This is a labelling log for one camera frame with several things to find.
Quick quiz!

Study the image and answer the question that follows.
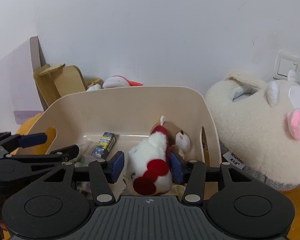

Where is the lavender board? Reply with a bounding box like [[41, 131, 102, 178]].
[[0, 36, 46, 133]]

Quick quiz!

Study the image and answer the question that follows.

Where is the dark starry long box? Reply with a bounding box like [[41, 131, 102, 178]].
[[91, 132, 116, 160]]

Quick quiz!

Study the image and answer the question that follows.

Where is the white wall socket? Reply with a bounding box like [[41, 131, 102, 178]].
[[273, 51, 300, 84]]

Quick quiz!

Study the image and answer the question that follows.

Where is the beige plastic storage bin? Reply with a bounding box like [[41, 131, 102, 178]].
[[16, 86, 222, 201]]

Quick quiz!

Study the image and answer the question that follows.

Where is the white red plush behind bin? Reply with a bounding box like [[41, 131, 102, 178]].
[[87, 75, 143, 92]]

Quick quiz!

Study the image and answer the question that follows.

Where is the cream crumpled cloth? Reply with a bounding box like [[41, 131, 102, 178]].
[[120, 175, 185, 200]]

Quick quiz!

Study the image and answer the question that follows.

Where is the green crumpled cloth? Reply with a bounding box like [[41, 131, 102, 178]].
[[72, 140, 107, 194]]

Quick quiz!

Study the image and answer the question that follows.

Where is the brown squirrel plush toy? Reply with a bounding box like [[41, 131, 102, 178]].
[[150, 115, 191, 160]]

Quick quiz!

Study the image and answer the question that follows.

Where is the cream round plush pillow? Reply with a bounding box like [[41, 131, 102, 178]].
[[204, 74, 300, 190]]

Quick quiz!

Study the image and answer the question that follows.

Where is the white red plush toy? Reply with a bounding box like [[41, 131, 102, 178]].
[[127, 125, 172, 196]]

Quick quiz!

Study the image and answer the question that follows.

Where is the orange bear plush toy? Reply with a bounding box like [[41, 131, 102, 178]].
[[11, 113, 57, 156]]

